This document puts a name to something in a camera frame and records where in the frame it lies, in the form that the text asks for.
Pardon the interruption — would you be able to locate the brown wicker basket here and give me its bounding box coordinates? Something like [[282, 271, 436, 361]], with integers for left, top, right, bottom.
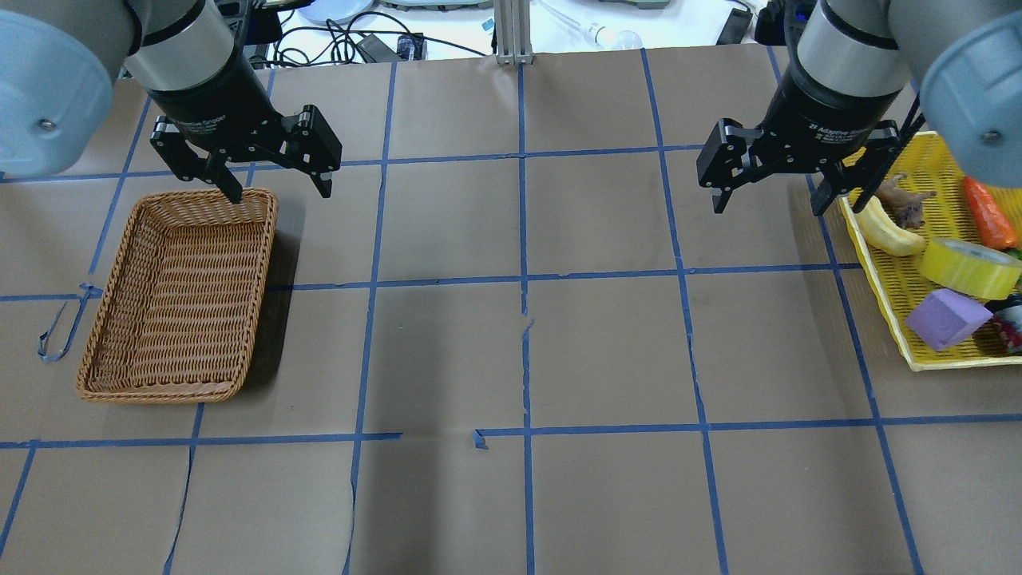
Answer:
[[76, 187, 279, 404]]

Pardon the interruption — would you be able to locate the purple foam block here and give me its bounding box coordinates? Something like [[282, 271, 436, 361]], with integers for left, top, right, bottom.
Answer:
[[905, 288, 993, 351]]

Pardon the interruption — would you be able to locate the yellow tape roll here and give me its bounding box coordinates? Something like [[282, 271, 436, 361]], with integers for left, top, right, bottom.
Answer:
[[917, 237, 1021, 299]]

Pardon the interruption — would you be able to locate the orange toy carrot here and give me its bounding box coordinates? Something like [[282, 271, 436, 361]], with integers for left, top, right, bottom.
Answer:
[[961, 176, 1020, 251]]

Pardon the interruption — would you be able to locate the small dark can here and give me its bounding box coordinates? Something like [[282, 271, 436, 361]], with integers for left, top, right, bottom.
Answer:
[[985, 292, 1021, 355]]

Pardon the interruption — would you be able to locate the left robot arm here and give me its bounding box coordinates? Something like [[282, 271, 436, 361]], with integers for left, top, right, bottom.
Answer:
[[1, 1, 343, 204]]

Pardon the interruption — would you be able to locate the black power adapter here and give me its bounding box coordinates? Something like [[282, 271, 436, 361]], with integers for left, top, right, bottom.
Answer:
[[355, 35, 402, 63]]

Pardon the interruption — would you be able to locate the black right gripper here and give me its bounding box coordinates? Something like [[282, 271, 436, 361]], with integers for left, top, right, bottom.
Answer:
[[696, 68, 904, 217]]

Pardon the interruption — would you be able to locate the light blue plate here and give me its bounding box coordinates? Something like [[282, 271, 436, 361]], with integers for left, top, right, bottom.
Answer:
[[295, 0, 376, 26]]

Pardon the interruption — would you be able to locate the aluminium frame post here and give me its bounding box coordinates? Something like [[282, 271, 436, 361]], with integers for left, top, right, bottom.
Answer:
[[493, 0, 535, 65]]

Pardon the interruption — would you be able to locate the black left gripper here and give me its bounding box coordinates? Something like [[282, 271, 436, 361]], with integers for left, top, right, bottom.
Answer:
[[149, 54, 343, 204]]

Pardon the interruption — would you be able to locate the yellow toy banana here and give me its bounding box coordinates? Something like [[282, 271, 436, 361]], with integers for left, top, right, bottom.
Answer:
[[854, 197, 927, 257]]

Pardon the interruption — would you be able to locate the yellow plastic basket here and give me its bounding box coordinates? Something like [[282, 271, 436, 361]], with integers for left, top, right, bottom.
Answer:
[[838, 131, 1020, 371]]

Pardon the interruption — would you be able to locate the white light bulb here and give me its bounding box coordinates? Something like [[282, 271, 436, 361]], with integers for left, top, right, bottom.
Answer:
[[584, 22, 644, 50]]

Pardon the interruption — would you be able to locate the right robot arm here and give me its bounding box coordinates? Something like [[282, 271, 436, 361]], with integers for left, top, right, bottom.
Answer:
[[696, 1, 1021, 215]]

